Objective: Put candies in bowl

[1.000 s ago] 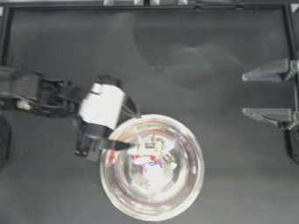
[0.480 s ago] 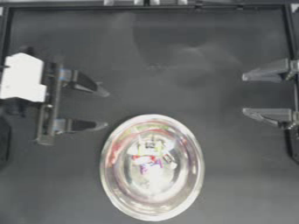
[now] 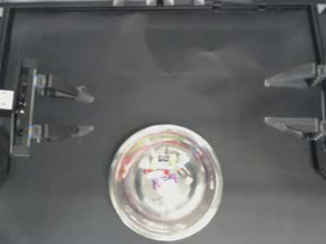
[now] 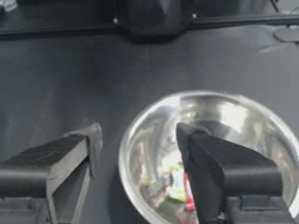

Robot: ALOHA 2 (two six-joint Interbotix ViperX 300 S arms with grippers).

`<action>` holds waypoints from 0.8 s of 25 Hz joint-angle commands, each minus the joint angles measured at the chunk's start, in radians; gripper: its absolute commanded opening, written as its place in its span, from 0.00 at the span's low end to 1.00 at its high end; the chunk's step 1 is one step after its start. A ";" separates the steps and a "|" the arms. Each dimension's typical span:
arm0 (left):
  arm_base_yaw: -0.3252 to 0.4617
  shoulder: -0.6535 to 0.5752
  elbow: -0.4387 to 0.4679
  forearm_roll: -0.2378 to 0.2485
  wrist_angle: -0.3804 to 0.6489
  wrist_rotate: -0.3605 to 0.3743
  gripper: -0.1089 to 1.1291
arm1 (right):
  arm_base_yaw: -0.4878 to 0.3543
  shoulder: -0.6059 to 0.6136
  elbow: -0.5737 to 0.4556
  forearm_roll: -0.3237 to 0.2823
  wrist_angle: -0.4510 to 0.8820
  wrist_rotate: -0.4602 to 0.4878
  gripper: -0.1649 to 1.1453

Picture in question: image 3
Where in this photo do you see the white twist-wrapped candy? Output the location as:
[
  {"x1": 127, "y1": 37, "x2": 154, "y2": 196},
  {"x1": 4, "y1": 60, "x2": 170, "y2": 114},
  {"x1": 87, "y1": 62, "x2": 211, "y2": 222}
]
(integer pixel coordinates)
[
  {"x1": 176, "y1": 166, "x2": 195, "y2": 185},
  {"x1": 155, "y1": 153, "x2": 171, "y2": 163}
]

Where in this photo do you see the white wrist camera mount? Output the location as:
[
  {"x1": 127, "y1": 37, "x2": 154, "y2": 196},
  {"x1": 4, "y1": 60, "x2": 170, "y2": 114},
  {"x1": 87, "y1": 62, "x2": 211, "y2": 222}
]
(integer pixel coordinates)
[{"x1": 0, "y1": 89, "x2": 15, "y2": 112}]

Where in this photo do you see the steel bowl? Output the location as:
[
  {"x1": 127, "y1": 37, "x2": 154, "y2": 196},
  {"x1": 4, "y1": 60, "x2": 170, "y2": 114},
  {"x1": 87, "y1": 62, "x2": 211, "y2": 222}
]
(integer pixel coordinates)
[{"x1": 108, "y1": 123, "x2": 225, "y2": 242}]

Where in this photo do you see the red candy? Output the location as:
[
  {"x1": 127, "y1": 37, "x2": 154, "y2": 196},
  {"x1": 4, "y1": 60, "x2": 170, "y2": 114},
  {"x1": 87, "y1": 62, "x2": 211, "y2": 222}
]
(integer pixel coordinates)
[{"x1": 143, "y1": 168, "x2": 171, "y2": 179}]

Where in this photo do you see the purple candy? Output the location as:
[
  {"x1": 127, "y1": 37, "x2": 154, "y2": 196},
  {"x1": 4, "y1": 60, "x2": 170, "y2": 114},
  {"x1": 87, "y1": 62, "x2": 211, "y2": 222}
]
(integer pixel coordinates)
[{"x1": 151, "y1": 173, "x2": 179, "y2": 192}]

